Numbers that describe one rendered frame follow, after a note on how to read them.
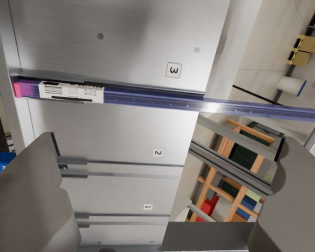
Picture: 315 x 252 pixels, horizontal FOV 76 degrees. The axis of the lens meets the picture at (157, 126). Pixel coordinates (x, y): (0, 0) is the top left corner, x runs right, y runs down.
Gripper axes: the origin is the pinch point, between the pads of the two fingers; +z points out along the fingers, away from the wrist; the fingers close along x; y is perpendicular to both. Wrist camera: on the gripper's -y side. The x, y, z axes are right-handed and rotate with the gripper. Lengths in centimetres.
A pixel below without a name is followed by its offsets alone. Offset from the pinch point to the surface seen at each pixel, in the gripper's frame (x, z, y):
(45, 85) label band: -11.6, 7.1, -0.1
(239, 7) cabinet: 25, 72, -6
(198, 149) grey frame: 12, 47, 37
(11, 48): -13.7, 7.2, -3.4
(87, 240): -13.4, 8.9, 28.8
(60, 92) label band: -10.4, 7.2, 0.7
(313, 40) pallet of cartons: 364, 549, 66
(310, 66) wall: 437, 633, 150
